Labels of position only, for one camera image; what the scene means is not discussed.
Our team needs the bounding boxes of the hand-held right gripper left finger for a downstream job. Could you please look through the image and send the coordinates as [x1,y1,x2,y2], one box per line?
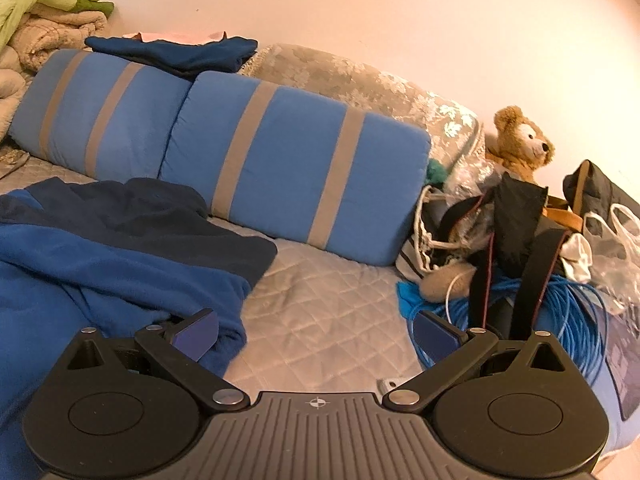
[59,309,249,413]

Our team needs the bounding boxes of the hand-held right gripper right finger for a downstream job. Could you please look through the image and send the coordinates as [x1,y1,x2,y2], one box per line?
[382,309,572,413]

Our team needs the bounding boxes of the blue fleece jacket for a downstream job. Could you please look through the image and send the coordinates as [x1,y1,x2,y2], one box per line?
[0,176,279,480]

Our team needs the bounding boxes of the folded dark blue clothes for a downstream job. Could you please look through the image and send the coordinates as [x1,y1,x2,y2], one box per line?
[84,35,260,80]

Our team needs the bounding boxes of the beige plush toy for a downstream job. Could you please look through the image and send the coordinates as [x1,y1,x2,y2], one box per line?
[419,259,478,303]

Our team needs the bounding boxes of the crinkled clear plastic bag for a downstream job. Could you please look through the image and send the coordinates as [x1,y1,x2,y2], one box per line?
[442,160,503,198]

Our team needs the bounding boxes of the teal yarn bundle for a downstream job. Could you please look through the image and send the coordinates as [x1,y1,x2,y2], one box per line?
[425,159,452,184]

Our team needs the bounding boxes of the white plastic bag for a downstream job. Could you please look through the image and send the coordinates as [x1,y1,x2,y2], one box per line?
[560,203,640,317]

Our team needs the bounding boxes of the blue striped pillow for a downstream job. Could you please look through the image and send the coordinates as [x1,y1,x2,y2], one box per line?
[159,71,432,267]
[7,49,193,182]

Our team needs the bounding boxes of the brown teddy bear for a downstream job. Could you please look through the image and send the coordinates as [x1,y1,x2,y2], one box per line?
[486,105,557,185]

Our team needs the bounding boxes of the dark canvas bag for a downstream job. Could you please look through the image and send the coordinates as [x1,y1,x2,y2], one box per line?
[562,160,640,223]

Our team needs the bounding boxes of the beige floral pillow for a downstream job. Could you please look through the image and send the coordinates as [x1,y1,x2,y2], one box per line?
[239,43,487,181]

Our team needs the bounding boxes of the beige quilted comforter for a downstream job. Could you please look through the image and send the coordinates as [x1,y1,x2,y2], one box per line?
[0,9,110,140]

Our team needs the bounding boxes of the white striped rope bag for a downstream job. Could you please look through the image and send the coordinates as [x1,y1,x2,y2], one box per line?
[396,184,483,283]

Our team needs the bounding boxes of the black bag with straps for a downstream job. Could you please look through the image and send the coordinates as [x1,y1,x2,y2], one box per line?
[439,172,572,343]

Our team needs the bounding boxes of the blue cable coil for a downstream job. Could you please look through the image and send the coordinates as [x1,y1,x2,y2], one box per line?
[406,274,610,386]

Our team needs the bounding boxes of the beige cloth strap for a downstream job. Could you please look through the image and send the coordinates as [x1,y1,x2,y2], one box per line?
[0,149,32,180]

